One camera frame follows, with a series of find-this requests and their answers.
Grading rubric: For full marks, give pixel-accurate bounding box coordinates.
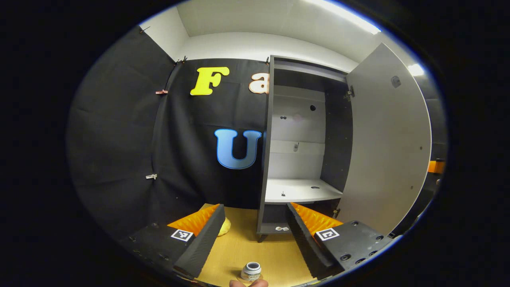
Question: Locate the white bottle green label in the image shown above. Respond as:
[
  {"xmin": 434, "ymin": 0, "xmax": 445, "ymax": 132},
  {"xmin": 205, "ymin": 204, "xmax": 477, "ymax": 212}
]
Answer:
[{"xmin": 241, "ymin": 262, "xmax": 262, "ymax": 281}]

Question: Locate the black backdrop cloth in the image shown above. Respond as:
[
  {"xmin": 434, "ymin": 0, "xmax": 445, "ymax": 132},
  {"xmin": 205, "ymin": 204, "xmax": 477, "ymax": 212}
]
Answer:
[{"xmin": 66, "ymin": 26, "xmax": 449, "ymax": 240}]

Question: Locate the yellow plush toy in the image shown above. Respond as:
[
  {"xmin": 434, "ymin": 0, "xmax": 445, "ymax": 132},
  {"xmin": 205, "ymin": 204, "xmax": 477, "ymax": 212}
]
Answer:
[{"xmin": 217, "ymin": 217, "xmax": 232, "ymax": 237}]

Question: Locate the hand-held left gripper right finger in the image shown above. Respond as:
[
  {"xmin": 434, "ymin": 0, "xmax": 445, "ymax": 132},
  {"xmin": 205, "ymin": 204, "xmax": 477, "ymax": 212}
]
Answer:
[{"xmin": 286, "ymin": 202, "xmax": 402, "ymax": 280}]

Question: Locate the beige cabinet door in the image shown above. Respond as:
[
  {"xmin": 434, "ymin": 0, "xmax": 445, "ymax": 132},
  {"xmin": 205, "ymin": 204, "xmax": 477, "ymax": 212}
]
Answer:
[{"xmin": 337, "ymin": 43, "xmax": 433, "ymax": 236}]

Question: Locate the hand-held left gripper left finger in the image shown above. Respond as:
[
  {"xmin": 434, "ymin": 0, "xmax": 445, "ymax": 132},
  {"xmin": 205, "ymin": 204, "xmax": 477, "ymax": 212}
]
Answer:
[{"xmin": 120, "ymin": 204, "xmax": 226, "ymax": 281}]

